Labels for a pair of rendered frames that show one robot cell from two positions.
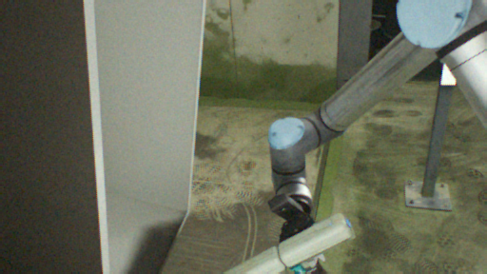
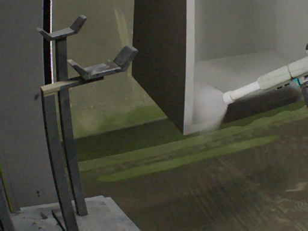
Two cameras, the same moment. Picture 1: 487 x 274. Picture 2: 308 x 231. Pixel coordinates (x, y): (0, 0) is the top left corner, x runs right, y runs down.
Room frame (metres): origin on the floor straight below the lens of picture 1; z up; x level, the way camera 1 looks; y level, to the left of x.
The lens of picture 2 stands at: (-0.71, -1.16, 1.38)
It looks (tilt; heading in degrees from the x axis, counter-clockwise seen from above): 23 degrees down; 50
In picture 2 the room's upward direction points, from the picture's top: 4 degrees counter-clockwise
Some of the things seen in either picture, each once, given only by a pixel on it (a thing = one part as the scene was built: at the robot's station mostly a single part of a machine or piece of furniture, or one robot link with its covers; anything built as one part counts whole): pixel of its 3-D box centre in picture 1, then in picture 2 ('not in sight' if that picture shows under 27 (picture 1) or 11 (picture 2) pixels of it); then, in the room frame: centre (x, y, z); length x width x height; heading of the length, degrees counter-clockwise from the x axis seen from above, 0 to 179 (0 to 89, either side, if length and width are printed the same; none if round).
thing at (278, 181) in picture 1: (289, 183); not in sight; (0.99, -0.14, 0.71); 0.12 x 0.09 x 0.10; 179
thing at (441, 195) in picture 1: (427, 195); not in sight; (1.70, -0.90, 0.01); 0.20 x 0.20 x 0.01; 71
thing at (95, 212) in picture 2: not in sight; (72, 155); (-0.22, -0.40, 0.95); 0.26 x 0.15 x 0.32; 71
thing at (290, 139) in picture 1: (289, 144); not in sight; (1.00, -0.14, 0.82); 0.12 x 0.09 x 0.12; 124
